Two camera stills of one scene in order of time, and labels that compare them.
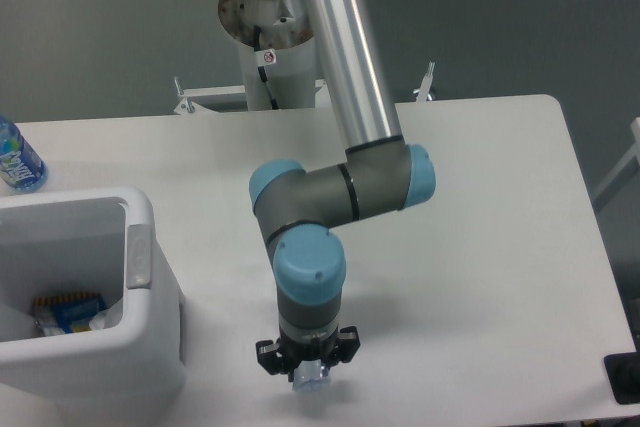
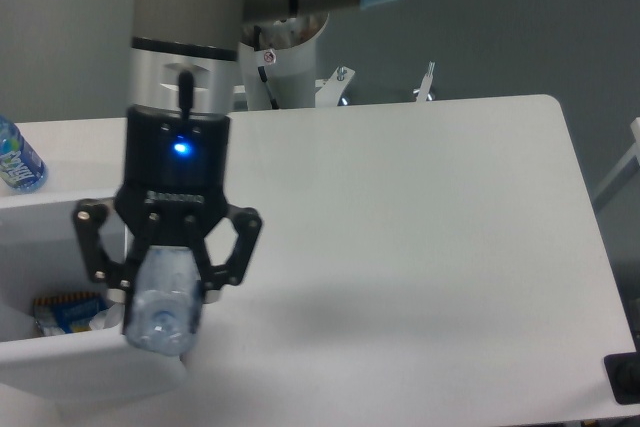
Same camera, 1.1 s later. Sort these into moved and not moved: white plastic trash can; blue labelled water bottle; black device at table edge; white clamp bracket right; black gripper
Moved: black gripper
Not moved: white plastic trash can; black device at table edge; blue labelled water bottle; white clamp bracket right
